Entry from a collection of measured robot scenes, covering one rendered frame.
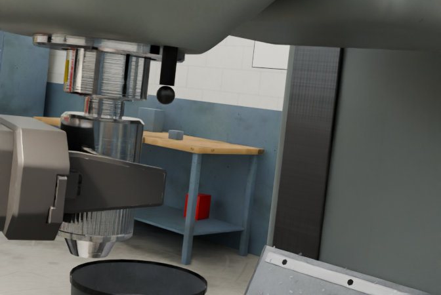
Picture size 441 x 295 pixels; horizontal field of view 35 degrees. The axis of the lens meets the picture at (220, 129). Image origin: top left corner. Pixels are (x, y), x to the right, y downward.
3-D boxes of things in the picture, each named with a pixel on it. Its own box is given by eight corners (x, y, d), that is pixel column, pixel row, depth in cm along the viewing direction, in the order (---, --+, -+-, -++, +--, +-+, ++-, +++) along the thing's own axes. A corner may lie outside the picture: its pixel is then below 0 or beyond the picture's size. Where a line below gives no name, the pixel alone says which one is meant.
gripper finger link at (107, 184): (157, 214, 39) (46, 210, 37) (163, 157, 39) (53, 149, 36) (167, 219, 38) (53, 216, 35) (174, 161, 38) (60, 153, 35)
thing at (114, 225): (60, 242, 37) (71, 134, 37) (41, 223, 41) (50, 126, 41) (144, 242, 39) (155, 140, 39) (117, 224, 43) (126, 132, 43)
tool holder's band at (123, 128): (71, 134, 37) (73, 115, 37) (50, 126, 41) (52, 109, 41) (155, 140, 39) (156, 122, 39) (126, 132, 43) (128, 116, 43)
